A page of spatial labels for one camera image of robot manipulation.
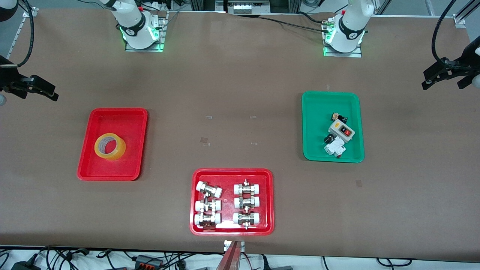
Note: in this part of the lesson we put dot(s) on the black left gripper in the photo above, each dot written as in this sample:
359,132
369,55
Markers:
462,65

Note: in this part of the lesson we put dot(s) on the white capped metal pipe fitting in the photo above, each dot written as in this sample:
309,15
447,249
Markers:
247,202
207,205
209,189
247,188
207,219
246,218

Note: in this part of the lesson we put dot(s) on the yellow clear packing tape roll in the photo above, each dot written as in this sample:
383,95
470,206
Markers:
119,153

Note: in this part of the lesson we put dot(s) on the white circuit breaker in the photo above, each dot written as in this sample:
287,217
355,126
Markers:
335,147

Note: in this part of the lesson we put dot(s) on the red metal stand bar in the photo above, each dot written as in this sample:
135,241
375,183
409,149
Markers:
230,258

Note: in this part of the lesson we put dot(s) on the green plastic tray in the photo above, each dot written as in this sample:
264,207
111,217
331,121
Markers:
315,123

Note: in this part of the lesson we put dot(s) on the red plastic tray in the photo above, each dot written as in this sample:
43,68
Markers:
112,123
228,202

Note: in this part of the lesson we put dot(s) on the white power strip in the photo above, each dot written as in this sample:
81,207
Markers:
251,8

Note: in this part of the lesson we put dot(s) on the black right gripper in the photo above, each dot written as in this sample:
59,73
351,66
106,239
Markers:
8,80

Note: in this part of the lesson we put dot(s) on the grey push button switch box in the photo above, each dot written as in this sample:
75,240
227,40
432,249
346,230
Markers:
341,131

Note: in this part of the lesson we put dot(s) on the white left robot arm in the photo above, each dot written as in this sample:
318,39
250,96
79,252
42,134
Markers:
348,30

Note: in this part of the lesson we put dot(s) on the small black electrical component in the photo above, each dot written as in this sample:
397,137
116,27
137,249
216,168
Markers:
328,138

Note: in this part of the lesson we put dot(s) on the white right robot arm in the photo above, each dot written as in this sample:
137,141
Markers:
133,22

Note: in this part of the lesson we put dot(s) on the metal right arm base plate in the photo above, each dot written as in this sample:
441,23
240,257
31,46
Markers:
162,33

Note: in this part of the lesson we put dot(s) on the small brass black connector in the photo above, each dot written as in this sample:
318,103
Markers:
340,118

